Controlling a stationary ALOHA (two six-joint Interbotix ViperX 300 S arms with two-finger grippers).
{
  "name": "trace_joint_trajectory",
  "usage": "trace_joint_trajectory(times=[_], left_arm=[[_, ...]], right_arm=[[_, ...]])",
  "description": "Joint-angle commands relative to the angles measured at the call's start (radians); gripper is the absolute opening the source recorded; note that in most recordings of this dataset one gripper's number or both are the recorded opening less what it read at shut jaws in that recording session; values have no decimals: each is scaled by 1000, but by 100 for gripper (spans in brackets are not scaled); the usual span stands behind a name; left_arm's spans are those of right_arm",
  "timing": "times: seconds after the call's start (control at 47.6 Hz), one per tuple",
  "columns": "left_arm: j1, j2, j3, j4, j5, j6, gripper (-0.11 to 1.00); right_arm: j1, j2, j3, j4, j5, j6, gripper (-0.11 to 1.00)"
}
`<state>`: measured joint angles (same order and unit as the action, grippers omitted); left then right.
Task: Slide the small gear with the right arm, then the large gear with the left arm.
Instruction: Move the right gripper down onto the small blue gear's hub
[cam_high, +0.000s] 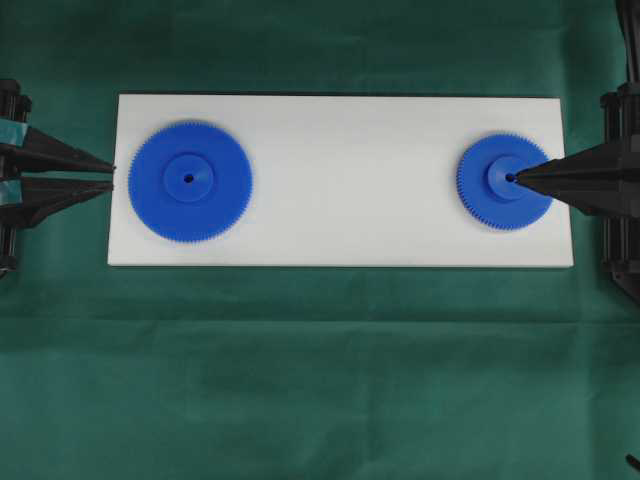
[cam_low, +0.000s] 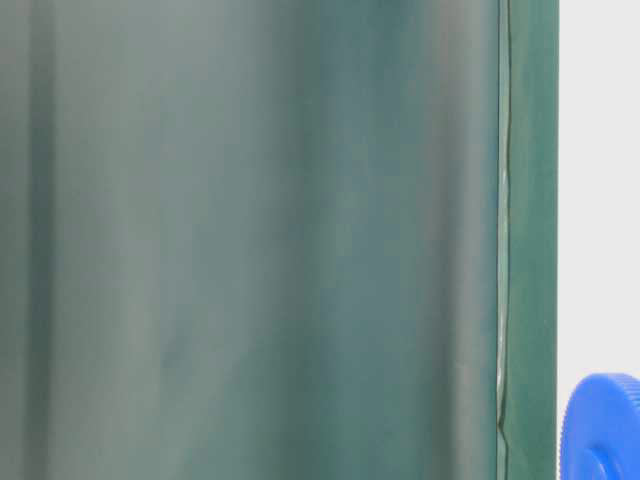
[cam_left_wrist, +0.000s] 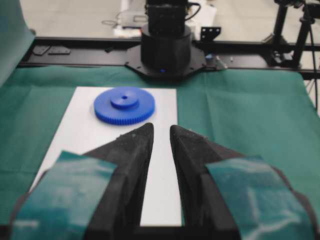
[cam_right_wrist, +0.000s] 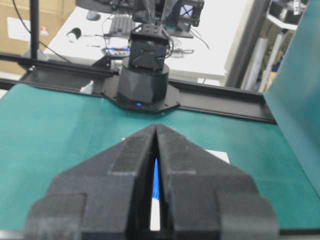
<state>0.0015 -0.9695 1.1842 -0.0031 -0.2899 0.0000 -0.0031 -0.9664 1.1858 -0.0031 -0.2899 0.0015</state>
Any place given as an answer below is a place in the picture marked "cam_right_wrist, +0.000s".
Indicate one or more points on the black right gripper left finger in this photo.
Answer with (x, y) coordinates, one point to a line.
(106, 197)

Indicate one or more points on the green table cloth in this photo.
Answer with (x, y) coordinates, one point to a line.
(43, 133)

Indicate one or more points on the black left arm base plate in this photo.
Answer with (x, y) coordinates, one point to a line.
(147, 96)

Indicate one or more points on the cardboard box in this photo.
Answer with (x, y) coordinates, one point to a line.
(15, 23)

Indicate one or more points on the white board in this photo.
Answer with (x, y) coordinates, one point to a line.
(176, 155)

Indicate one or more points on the black aluminium rail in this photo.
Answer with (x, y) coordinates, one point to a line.
(70, 78)

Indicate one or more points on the computer mouse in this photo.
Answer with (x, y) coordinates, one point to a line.
(93, 15)

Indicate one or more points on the black vertical pole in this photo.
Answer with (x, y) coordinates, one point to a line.
(34, 28)

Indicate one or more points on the small blue gear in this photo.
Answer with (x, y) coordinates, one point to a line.
(156, 185)

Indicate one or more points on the green side panel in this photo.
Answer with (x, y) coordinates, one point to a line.
(294, 95)

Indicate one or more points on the black keyboard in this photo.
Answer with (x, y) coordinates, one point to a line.
(121, 26)

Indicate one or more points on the white desk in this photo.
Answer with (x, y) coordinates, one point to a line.
(184, 38)

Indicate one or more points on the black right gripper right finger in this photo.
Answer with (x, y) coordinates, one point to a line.
(220, 203)

